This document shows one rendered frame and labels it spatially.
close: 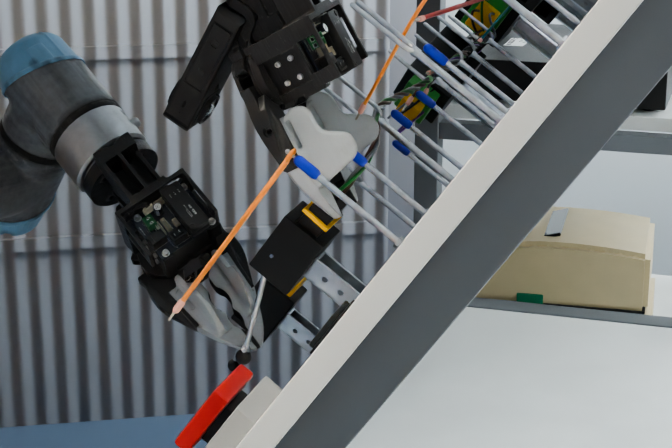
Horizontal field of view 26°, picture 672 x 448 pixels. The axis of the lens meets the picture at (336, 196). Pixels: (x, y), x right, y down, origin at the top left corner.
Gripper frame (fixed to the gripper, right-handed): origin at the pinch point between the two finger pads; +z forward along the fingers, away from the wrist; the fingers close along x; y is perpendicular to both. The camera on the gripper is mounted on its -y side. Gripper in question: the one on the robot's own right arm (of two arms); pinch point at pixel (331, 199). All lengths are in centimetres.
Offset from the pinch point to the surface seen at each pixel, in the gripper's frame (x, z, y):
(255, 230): 201, 27, -118
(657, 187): 257, 68, -40
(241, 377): -24.1, 4.9, -0.4
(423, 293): -16.6, 6.2, 10.6
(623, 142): 92, 23, 0
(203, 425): -27.7, 6.0, -2.4
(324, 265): -1.0, 4.5, -2.9
